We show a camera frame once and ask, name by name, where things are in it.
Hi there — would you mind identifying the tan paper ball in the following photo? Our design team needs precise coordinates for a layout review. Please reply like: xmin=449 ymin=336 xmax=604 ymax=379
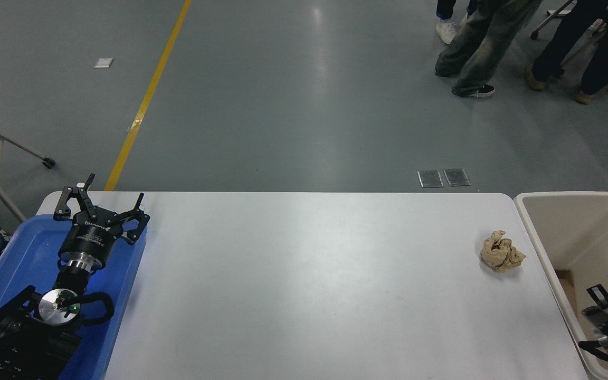
xmin=481 ymin=230 xmax=527 ymax=273

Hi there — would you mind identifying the white rolling frame with caster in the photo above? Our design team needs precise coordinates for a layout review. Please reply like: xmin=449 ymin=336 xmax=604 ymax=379
xmin=530 ymin=0 xmax=579 ymax=41

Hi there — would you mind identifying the silver floor plate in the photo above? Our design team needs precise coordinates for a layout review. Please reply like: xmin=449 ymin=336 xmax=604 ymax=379
xmin=444 ymin=168 xmax=472 ymax=187
xmin=417 ymin=170 xmax=445 ymax=188

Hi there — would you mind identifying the large pale plastic bin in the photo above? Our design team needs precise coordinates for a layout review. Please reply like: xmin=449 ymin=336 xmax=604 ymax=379
xmin=514 ymin=191 xmax=608 ymax=380

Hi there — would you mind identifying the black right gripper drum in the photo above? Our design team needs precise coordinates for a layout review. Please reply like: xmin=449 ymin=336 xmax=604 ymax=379
xmin=581 ymin=303 xmax=608 ymax=344

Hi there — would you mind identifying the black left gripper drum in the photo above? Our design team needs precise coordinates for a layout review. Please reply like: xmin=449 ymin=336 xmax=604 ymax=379
xmin=58 ymin=213 xmax=126 ymax=263

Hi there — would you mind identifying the blue plastic tray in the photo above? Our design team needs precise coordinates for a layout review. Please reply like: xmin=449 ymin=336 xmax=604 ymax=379
xmin=0 ymin=214 xmax=148 ymax=380

